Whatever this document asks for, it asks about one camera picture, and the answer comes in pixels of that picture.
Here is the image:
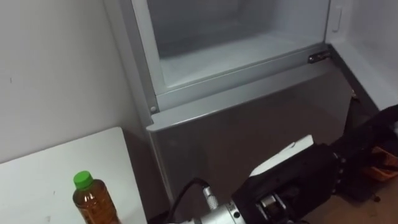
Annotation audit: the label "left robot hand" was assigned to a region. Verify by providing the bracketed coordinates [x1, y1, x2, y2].
[231, 104, 398, 224]

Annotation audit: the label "grey fridge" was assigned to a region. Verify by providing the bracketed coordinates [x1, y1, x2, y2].
[104, 0, 382, 220]

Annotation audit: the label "orange box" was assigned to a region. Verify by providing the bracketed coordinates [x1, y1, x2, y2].
[362, 146, 398, 183]

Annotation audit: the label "open fridge door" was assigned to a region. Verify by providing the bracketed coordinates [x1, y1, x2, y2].
[325, 0, 398, 113]

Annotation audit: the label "tea bottle with green cap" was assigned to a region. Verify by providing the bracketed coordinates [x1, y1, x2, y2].
[72, 170, 122, 224]

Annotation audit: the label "white desk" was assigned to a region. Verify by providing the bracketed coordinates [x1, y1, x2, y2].
[0, 126, 149, 224]

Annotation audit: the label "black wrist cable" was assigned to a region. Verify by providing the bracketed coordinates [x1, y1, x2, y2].
[164, 177, 220, 224]

